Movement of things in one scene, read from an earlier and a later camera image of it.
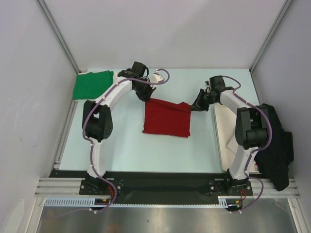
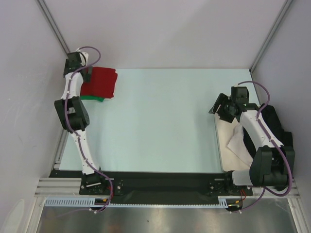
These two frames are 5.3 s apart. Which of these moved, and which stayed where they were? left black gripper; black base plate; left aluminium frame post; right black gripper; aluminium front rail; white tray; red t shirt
Moved: right black gripper; red t shirt; left black gripper
Stayed: left aluminium frame post; aluminium front rail; white tray; black base plate
